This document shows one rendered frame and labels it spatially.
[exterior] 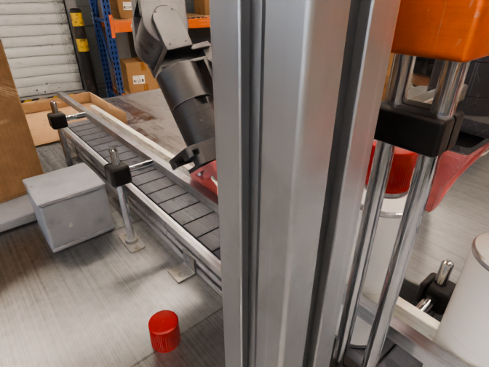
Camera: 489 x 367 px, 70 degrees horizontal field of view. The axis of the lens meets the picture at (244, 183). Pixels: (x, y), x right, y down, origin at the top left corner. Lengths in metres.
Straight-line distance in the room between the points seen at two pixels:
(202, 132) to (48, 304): 0.30
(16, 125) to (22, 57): 3.77
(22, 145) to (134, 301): 0.37
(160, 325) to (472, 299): 0.30
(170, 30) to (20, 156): 0.39
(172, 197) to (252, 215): 0.45
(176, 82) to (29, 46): 4.04
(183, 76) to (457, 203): 0.48
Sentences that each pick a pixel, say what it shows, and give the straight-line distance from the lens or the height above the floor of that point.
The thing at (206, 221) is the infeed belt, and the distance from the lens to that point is 0.53.
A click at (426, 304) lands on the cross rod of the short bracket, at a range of 0.41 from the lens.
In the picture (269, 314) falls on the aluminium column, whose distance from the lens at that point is 0.16.
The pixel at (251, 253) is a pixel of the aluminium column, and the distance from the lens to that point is 0.16.
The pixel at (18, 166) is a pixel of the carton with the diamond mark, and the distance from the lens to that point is 0.75.
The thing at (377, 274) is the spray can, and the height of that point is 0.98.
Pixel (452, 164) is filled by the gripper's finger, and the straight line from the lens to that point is 0.31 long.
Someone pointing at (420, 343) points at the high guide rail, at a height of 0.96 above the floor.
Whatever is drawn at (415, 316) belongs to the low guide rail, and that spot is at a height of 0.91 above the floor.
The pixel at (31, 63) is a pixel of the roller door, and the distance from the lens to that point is 4.48.
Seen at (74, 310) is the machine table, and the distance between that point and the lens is 0.52.
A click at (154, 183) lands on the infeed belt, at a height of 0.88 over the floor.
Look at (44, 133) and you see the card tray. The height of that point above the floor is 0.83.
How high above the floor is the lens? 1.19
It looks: 30 degrees down
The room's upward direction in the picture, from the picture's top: straight up
